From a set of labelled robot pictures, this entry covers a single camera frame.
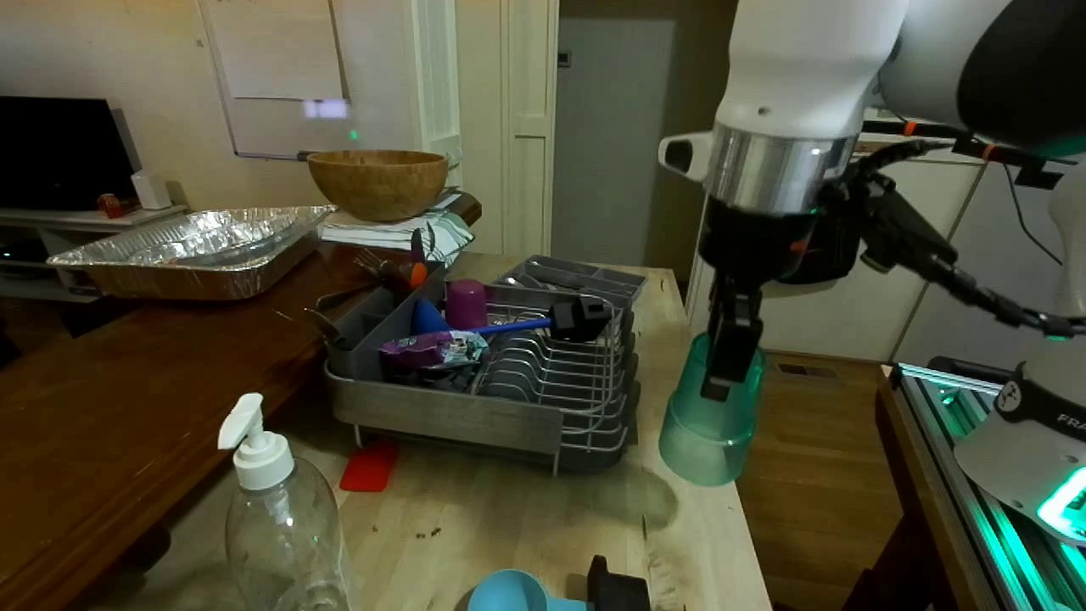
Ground aluminium foil tray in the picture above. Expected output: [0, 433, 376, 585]
[44, 205, 336, 307]

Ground purple cup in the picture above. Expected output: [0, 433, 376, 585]
[440, 279, 491, 331]

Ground brown bottle orange cap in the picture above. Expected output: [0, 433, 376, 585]
[357, 250, 434, 297]

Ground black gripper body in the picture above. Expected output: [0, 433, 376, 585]
[696, 198, 863, 287]

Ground white board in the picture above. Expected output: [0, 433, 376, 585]
[200, 0, 352, 163]

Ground green translucent plastic cup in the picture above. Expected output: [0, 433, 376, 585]
[654, 330, 767, 489]

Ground black TV screen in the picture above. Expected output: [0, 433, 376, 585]
[0, 94, 147, 214]

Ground blue brush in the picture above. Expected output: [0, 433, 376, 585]
[406, 297, 557, 344]

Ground wooden bowl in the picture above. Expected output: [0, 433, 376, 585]
[305, 146, 455, 225]

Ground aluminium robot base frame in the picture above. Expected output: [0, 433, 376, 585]
[887, 360, 1086, 611]

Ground clear soap pump bottle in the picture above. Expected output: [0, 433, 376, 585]
[214, 391, 352, 611]

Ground gray dish rack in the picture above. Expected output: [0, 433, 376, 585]
[318, 269, 642, 480]

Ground black utensil head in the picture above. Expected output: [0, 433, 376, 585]
[545, 287, 613, 346]

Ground white door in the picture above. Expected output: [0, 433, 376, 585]
[455, 0, 562, 262]

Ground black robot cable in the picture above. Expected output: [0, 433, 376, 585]
[846, 111, 1086, 338]

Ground red flat item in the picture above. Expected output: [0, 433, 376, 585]
[336, 438, 400, 494]

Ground gray door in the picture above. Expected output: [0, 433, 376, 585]
[549, 13, 678, 271]

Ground dark brown wooden table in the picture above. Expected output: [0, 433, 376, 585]
[0, 240, 376, 611]

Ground small black block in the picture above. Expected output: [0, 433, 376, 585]
[585, 554, 657, 611]

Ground striped white green towel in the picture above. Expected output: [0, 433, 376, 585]
[315, 191, 480, 269]

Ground blue plastic cup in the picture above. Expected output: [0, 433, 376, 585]
[463, 567, 591, 611]

